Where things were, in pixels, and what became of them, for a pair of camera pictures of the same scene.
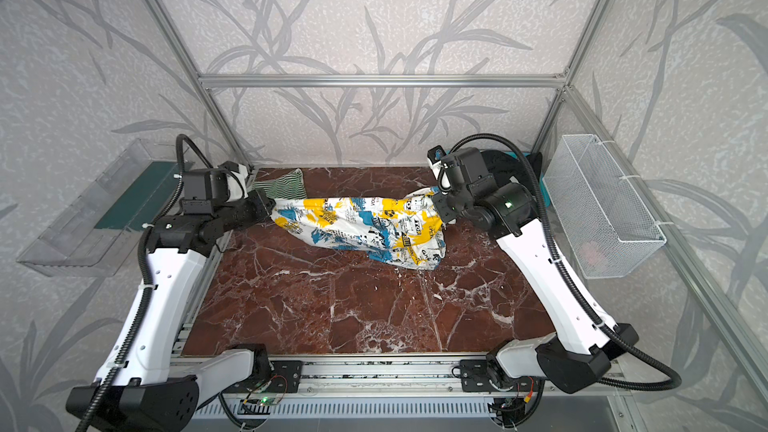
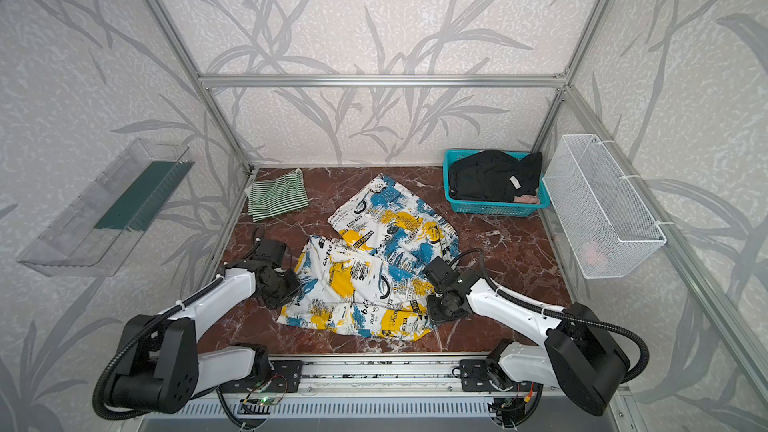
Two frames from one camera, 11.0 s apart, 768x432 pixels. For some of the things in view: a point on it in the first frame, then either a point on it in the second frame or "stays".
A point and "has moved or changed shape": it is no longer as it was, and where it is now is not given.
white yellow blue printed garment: x=401 y=230 has moved or changed shape
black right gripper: x=447 y=210 -> x=441 y=304
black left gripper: x=259 y=205 -> x=285 y=287
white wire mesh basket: x=608 y=226 stays
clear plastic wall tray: x=99 y=234 stays
